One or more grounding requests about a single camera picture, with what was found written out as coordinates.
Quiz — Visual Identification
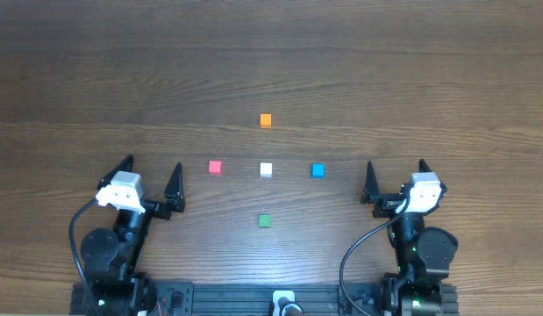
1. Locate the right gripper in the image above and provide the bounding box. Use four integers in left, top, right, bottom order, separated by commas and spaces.
361, 158, 448, 219

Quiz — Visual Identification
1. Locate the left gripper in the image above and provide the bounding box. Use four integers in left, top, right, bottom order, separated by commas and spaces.
96, 154, 187, 222

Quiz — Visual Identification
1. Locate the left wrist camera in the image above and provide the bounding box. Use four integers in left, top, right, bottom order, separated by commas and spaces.
95, 170, 146, 215

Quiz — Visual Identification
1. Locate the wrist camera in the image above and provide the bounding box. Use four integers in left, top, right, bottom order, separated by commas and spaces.
95, 170, 146, 215
399, 171, 444, 215

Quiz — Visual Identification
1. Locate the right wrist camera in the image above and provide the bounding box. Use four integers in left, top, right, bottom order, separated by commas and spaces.
399, 171, 444, 215

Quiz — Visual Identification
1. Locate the black cable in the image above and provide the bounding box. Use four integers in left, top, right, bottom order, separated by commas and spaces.
68, 197, 101, 316
339, 197, 411, 316

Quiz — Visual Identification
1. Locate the mounting rail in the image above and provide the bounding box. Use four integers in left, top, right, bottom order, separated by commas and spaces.
70, 280, 460, 316

